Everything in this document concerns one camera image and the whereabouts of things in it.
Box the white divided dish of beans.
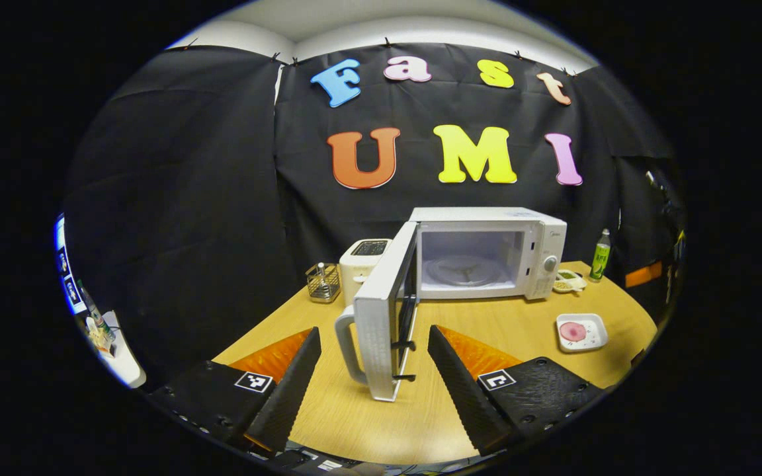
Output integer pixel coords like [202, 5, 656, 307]
[552, 268, 588, 294]

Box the white side table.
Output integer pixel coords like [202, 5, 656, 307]
[83, 309, 147, 389]

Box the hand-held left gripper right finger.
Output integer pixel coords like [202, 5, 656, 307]
[427, 324, 607, 457]

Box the black backdrop cloth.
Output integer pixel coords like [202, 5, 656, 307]
[63, 43, 686, 391]

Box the slim green bottle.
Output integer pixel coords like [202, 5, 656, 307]
[79, 280, 117, 344]

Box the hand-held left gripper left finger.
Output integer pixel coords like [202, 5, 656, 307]
[149, 327, 322, 454]

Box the white toaster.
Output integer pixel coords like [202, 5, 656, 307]
[339, 239, 393, 308]

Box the green drink bottle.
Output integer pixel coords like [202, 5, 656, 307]
[589, 229, 612, 284]

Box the white square plate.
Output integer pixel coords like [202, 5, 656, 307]
[556, 313, 609, 354]

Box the glass turntable plate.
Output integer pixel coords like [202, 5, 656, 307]
[424, 255, 507, 286]

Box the blue white wall board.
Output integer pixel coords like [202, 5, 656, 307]
[55, 213, 89, 317]

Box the metal wire basket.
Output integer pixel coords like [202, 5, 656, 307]
[306, 262, 342, 303]

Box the white microwave oven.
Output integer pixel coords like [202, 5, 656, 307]
[335, 206, 568, 403]

